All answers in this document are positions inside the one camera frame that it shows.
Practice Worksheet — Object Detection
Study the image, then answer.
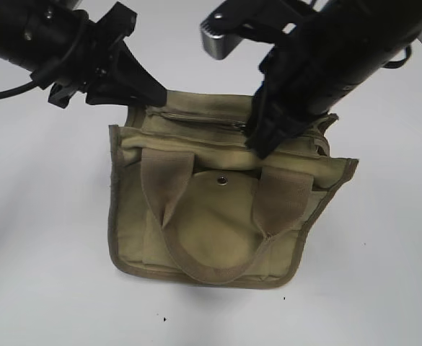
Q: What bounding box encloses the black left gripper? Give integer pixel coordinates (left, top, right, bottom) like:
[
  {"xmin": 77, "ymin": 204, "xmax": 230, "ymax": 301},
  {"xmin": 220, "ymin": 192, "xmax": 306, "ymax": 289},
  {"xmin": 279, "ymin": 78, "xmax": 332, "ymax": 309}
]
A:
[{"xmin": 30, "ymin": 1, "xmax": 167, "ymax": 107}]

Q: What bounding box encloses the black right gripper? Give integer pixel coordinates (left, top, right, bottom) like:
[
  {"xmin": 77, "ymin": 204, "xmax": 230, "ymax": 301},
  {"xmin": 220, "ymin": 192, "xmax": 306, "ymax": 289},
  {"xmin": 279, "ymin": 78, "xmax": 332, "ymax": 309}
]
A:
[{"xmin": 245, "ymin": 14, "xmax": 344, "ymax": 159}]

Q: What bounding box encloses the metal zipper pull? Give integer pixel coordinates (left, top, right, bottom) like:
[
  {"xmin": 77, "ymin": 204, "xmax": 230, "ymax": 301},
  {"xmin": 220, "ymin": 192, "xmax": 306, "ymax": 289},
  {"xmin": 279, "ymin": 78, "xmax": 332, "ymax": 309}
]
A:
[{"xmin": 232, "ymin": 122, "xmax": 247, "ymax": 131}]

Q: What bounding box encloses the khaki canvas tote bag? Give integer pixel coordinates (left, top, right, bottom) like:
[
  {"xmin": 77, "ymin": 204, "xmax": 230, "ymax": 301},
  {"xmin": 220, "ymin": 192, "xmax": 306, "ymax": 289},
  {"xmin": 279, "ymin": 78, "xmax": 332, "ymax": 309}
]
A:
[{"xmin": 107, "ymin": 92, "xmax": 358, "ymax": 289}]

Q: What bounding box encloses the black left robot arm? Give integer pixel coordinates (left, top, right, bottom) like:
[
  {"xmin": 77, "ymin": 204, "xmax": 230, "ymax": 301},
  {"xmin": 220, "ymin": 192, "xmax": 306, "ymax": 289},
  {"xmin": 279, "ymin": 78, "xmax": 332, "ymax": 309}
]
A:
[{"xmin": 0, "ymin": 0, "xmax": 167, "ymax": 109}]

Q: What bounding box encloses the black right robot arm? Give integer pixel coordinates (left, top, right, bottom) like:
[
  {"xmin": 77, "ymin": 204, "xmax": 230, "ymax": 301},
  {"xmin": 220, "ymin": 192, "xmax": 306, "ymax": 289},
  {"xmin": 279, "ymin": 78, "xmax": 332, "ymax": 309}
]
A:
[{"xmin": 245, "ymin": 0, "xmax": 422, "ymax": 159}]

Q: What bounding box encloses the silver camera mount block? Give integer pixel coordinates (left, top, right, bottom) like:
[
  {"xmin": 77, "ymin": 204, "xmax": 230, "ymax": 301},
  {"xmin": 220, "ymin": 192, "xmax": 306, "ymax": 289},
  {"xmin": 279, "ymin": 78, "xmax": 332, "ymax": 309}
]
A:
[{"xmin": 200, "ymin": 13, "xmax": 243, "ymax": 61}]

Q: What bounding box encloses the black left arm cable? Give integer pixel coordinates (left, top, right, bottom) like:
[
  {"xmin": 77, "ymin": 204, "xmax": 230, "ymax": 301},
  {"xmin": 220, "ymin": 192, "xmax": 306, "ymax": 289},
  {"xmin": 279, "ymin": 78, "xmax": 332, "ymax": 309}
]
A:
[{"xmin": 0, "ymin": 79, "xmax": 38, "ymax": 102}]

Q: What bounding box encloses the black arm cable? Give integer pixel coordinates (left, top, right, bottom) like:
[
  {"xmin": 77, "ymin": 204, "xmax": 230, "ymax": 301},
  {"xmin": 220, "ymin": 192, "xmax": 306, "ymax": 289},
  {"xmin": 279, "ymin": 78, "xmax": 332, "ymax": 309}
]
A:
[
  {"xmin": 0, "ymin": 79, "xmax": 38, "ymax": 102},
  {"xmin": 383, "ymin": 45, "xmax": 413, "ymax": 69}
]

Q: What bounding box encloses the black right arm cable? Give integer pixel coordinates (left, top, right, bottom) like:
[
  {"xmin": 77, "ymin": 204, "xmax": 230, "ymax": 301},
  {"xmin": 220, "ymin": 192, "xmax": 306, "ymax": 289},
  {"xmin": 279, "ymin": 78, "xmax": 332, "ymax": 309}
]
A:
[{"xmin": 383, "ymin": 45, "xmax": 413, "ymax": 69}]

